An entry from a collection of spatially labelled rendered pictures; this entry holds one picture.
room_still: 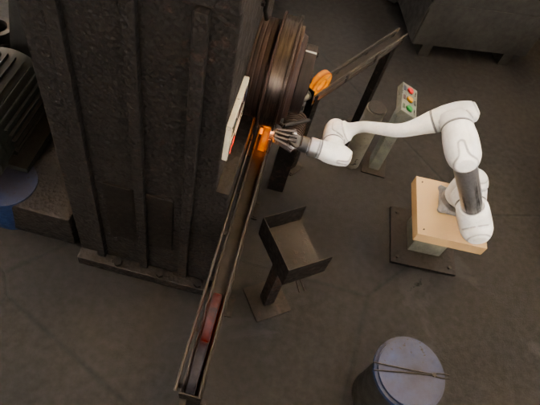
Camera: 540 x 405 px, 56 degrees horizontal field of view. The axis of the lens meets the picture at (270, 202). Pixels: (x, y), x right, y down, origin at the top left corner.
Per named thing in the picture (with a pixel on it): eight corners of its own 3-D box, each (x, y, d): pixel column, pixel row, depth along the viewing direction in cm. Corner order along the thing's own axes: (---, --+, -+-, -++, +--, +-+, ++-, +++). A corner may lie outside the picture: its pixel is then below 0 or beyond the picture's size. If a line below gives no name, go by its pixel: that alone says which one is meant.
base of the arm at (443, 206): (469, 189, 282) (474, 183, 278) (468, 221, 270) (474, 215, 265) (438, 180, 282) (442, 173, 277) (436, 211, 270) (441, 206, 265)
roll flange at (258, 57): (228, 144, 210) (243, 55, 172) (253, 71, 237) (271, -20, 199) (251, 150, 210) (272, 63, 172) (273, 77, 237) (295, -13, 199)
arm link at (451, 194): (469, 186, 275) (490, 162, 257) (476, 214, 265) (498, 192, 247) (441, 183, 273) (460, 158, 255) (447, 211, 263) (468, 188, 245)
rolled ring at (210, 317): (223, 288, 185) (214, 285, 185) (210, 337, 176) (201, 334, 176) (220, 303, 201) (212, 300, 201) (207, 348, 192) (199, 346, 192)
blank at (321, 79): (310, 97, 275) (314, 101, 274) (304, 87, 261) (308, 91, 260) (329, 75, 274) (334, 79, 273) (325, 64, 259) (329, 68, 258)
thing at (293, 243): (259, 333, 259) (288, 271, 200) (241, 288, 271) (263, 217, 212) (295, 320, 266) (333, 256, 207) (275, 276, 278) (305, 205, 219)
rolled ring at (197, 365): (210, 337, 176) (201, 334, 176) (194, 391, 167) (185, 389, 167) (207, 349, 192) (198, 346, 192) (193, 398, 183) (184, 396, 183)
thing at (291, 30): (251, 150, 210) (272, 63, 172) (273, 77, 237) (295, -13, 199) (266, 154, 211) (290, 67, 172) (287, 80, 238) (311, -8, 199)
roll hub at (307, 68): (284, 125, 208) (299, 74, 186) (295, 81, 225) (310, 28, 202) (296, 128, 209) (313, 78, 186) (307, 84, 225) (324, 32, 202)
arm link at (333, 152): (315, 165, 236) (317, 147, 246) (346, 174, 237) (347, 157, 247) (322, 147, 229) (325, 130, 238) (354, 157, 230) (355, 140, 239)
